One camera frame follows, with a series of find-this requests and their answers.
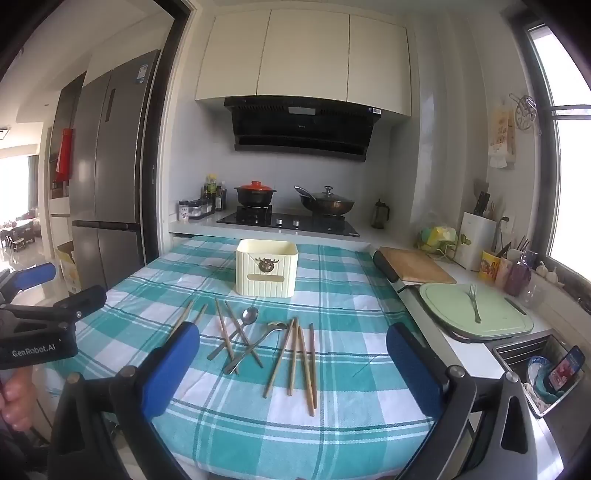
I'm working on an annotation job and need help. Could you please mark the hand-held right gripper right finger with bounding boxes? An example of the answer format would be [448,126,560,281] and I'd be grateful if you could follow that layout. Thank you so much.
[385,322,552,480]

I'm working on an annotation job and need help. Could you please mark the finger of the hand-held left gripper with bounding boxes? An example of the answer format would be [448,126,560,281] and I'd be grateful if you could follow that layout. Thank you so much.
[0,262,58,305]
[0,285,108,344]

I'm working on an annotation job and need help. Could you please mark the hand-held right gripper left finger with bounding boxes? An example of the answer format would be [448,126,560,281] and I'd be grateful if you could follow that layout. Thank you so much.
[46,322,201,480]

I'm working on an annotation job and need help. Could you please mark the steel spoon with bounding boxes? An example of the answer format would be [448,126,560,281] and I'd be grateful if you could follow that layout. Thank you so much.
[224,320,289,376]
[207,306,260,361]

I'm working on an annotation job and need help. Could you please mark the bunch of wooden chopsticks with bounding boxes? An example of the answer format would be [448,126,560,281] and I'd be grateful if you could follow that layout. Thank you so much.
[167,298,320,417]

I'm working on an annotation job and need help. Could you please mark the cream ribbed utensil holder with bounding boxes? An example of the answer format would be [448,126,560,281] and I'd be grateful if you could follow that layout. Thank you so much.
[235,239,298,297]

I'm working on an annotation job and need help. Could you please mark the person's left hand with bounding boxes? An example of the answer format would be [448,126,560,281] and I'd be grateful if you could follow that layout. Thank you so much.
[0,369,35,432]

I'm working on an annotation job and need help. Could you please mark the cardboard box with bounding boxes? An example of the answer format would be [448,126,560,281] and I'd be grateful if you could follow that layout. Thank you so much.
[55,240,82,294]

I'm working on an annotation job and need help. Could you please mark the dark wooden furniture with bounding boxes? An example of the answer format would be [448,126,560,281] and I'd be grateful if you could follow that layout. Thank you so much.
[0,208,43,252]

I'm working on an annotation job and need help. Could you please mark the teal plaid tablecloth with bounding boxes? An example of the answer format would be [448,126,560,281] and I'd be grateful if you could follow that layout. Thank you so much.
[44,236,462,480]

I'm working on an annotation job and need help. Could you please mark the steel fork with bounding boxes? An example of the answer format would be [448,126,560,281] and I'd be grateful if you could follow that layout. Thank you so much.
[467,284,482,324]

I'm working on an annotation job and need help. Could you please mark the wooden cutting board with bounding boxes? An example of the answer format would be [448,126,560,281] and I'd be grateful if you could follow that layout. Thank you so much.
[379,247,458,284]

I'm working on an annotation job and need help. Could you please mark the black rolled mat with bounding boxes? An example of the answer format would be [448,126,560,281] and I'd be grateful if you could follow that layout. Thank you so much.
[373,251,403,283]

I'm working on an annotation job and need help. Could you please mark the green cutting board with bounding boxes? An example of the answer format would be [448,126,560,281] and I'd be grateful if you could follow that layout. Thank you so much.
[419,282,535,336]

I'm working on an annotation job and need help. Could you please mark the steel sink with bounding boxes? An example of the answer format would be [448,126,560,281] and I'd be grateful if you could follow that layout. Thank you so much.
[492,330,583,418]

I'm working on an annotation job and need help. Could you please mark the grey refrigerator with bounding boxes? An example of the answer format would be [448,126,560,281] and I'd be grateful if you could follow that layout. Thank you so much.
[69,48,162,294]

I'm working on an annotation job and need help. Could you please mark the yellow printed cup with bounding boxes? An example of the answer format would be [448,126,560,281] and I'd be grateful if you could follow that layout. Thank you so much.
[478,250,502,282]

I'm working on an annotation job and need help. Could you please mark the blue patterned bowl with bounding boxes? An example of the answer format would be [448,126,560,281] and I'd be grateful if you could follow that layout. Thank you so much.
[526,355,555,394]

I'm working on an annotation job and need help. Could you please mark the plastic bag of sponges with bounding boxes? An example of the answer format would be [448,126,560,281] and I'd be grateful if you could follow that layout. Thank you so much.
[418,224,472,257]

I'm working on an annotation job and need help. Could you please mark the purple bottle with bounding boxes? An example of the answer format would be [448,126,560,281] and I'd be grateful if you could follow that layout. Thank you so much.
[505,251,534,296]

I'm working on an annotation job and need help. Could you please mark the white knife block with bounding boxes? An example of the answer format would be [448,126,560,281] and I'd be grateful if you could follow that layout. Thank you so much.
[461,211,498,271]

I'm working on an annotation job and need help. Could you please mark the spice jar rack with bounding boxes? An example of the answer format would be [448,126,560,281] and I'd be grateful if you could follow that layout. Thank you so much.
[189,198,216,220]

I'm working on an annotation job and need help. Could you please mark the french press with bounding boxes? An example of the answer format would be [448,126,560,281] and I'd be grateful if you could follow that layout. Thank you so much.
[370,199,391,230]

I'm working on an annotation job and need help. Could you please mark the smartphone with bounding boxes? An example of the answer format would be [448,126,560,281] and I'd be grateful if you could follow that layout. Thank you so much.
[546,345,586,393]

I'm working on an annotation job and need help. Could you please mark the black glass gas stove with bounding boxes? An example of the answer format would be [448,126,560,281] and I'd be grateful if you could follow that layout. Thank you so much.
[216,206,361,238]

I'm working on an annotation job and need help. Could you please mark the wok with glass lid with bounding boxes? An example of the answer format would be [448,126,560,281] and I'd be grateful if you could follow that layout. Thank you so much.
[294,185,357,217]

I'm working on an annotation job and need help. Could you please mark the black clay pot red lid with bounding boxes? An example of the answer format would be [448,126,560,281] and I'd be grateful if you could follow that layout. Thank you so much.
[234,181,278,208]

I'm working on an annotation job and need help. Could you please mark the window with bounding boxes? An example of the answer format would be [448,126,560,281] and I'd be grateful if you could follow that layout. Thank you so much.
[522,18,591,315]

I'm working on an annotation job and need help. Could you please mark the black range hood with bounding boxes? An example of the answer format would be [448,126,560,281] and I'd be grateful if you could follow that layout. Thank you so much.
[224,97,383,163]

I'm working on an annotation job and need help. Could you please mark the red wall hanging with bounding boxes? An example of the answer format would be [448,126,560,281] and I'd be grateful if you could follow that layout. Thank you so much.
[55,128,75,183]

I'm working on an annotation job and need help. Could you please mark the wall calendar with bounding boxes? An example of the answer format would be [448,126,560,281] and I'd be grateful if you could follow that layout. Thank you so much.
[488,107,517,169]

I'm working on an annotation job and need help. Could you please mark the wire trivet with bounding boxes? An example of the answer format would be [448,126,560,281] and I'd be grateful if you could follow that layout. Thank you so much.
[509,93,543,134]

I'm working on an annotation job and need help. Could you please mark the white wall cabinet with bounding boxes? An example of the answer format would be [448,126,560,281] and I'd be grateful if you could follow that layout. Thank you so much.
[195,8,413,118]

